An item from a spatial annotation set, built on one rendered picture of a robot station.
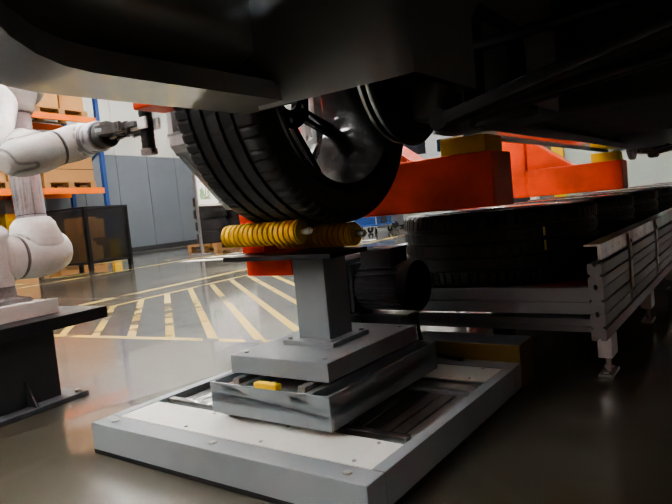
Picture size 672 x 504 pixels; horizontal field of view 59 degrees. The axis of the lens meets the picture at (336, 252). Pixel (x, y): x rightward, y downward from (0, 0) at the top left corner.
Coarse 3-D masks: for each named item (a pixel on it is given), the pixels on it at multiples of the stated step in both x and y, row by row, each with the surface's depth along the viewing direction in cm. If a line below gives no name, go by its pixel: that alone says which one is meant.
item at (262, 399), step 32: (416, 352) 154; (224, 384) 141; (256, 384) 135; (288, 384) 143; (320, 384) 132; (352, 384) 130; (384, 384) 141; (256, 416) 136; (288, 416) 130; (320, 416) 125; (352, 416) 130
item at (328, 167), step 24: (336, 96) 171; (288, 120) 151; (312, 120) 166; (336, 120) 172; (360, 120) 167; (336, 144) 170; (360, 144) 164; (384, 144) 159; (312, 168) 132; (336, 168) 163; (360, 168) 157
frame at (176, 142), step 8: (320, 96) 178; (312, 104) 176; (320, 104) 178; (168, 112) 138; (312, 112) 176; (320, 112) 178; (168, 120) 139; (176, 120) 139; (168, 128) 139; (176, 128) 139; (304, 128) 178; (168, 136) 139; (176, 136) 138; (304, 136) 179; (312, 136) 177; (320, 136) 177; (176, 144) 138; (184, 144) 137; (312, 144) 177; (320, 144) 177; (176, 152) 140; (184, 152) 139; (312, 152) 174; (184, 160) 142; (192, 168) 143; (200, 176) 145
